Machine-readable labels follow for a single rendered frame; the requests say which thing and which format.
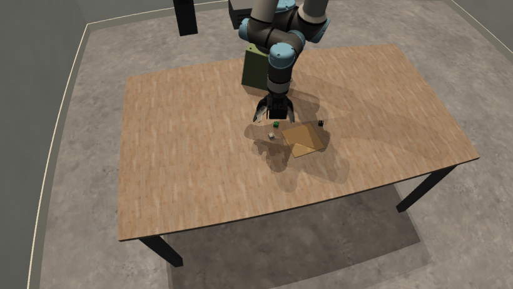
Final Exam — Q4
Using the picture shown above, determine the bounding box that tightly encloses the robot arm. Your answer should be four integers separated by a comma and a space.
238, 0, 330, 93

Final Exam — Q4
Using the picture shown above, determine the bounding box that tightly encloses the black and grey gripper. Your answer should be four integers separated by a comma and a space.
253, 88, 295, 123

